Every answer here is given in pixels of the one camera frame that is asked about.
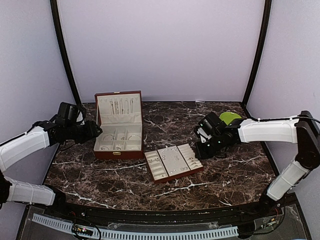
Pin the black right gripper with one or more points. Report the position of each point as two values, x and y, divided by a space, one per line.
201 154

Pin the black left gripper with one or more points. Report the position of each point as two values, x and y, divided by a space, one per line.
91 131

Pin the red wooden jewelry box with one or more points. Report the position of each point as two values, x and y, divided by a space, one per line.
120 116

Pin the white jewelry tray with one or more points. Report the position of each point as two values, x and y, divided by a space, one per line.
171 163

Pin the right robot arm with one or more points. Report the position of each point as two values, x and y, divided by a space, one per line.
216 134

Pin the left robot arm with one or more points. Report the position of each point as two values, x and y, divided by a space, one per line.
69 124

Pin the green plate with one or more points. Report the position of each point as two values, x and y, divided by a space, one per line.
228 117

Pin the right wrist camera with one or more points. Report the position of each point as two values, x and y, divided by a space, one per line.
201 134

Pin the black front table rail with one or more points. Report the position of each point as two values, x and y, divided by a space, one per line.
96 216

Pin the white slotted cable duct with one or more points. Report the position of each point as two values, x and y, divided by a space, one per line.
119 231

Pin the left black frame post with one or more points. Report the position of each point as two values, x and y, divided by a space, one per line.
63 51

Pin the black frame post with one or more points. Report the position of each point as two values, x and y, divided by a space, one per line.
259 52
63 51

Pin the right black frame post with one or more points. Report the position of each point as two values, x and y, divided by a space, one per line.
259 52

